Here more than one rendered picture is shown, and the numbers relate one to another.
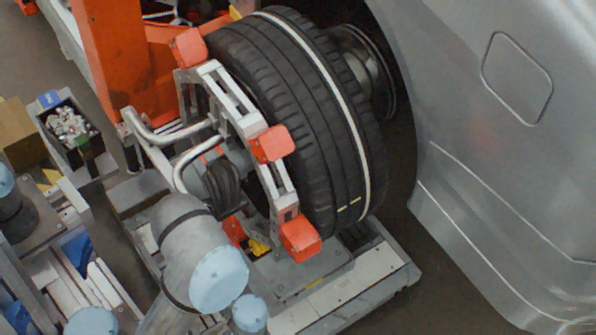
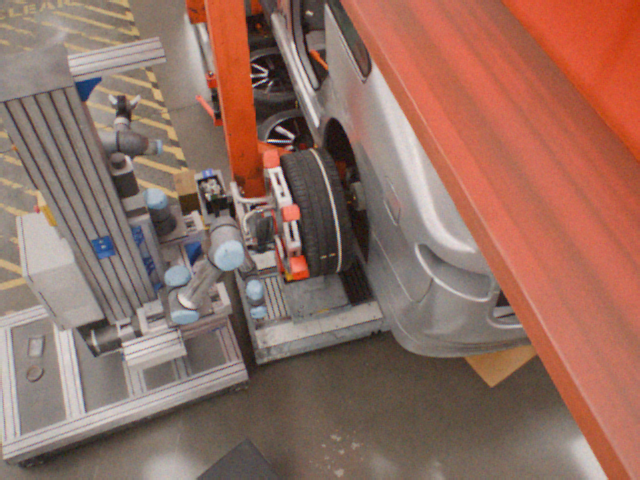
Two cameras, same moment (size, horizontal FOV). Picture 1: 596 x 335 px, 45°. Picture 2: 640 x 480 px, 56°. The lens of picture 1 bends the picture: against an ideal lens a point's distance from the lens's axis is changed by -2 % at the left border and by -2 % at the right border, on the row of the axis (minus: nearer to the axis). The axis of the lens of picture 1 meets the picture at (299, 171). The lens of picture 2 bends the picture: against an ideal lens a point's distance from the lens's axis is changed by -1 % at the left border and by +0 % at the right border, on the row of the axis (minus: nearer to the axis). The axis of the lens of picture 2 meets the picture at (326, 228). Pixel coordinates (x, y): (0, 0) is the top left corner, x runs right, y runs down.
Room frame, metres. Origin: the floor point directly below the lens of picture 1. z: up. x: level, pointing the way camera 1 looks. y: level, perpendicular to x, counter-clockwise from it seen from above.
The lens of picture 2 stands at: (-0.63, -0.68, 3.27)
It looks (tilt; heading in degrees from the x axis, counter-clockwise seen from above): 52 degrees down; 19
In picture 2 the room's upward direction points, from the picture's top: 1 degrees clockwise
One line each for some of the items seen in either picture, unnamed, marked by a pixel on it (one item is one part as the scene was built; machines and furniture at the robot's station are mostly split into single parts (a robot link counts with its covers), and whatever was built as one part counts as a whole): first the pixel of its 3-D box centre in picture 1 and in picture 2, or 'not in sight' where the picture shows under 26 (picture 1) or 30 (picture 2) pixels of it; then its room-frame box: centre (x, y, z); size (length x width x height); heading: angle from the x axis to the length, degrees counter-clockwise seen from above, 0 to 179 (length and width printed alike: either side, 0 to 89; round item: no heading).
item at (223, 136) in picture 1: (208, 163); (260, 216); (0.99, 0.22, 1.03); 0.19 x 0.18 x 0.11; 127
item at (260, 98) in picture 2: not in sight; (276, 85); (2.67, 0.90, 0.39); 0.66 x 0.66 x 0.24
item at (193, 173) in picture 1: (210, 167); (268, 222); (1.10, 0.24, 0.85); 0.21 x 0.14 x 0.14; 127
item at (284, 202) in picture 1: (233, 154); (282, 219); (1.14, 0.18, 0.85); 0.54 x 0.07 x 0.54; 37
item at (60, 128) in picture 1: (71, 132); (212, 193); (1.43, 0.78, 0.51); 0.20 x 0.14 x 0.13; 44
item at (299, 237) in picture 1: (299, 238); (298, 267); (0.89, -0.01, 0.85); 0.09 x 0.08 x 0.07; 37
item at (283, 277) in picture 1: (282, 220); (313, 269); (1.24, 0.05, 0.32); 0.40 x 0.30 x 0.28; 37
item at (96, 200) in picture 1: (81, 167); not in sight; (1.48, 0.82, 0.21); 0.10 x 0.10 x 0.42; 37
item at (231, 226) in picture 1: (249, 214); (291, 258); (1.17, 0.15, 0.48); 0.16 x 0.12 x 0.17; 127
